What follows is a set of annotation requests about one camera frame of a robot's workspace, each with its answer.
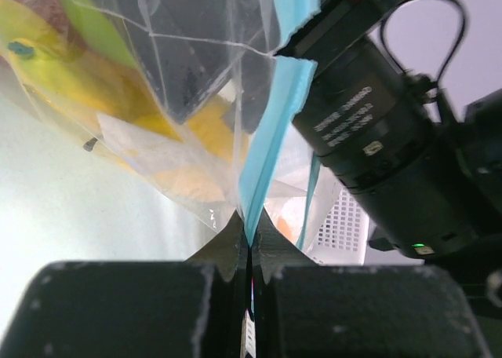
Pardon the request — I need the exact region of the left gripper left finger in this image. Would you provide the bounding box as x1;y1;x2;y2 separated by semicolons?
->
1;214;246;357

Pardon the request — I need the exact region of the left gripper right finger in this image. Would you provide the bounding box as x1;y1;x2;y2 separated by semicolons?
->
250;214;491;357

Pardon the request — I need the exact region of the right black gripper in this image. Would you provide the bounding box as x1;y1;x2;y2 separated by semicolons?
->
277;0;396;60

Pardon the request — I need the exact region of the orange fake fruit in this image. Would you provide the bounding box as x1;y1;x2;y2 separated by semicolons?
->
275;199;305;244

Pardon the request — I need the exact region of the yellow fake banana bunch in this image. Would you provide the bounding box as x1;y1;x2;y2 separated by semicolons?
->
1;0;249;203

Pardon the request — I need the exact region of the clear zip top bag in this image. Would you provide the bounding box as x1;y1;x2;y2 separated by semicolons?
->
0;0;326;253

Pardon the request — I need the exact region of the green fake apple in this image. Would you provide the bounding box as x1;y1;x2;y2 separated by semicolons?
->
60;0;136;68

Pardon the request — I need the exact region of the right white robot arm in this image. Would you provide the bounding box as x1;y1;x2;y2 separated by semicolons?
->
282;0;501;320

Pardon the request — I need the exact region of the red fake grape bunch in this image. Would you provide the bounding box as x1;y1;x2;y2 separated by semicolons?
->
14;0;87;49

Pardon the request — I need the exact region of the white perforated plastic basket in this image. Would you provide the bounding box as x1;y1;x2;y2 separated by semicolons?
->
306;189;369;265

